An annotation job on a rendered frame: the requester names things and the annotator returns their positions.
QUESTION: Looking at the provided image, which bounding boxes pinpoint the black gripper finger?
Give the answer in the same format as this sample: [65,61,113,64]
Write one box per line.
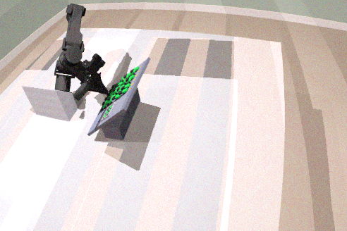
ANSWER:
[88,79,108,94]
[96,72,109,93]

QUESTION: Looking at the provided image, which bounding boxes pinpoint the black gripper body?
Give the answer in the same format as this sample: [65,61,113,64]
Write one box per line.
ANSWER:
[71,61,99,101]

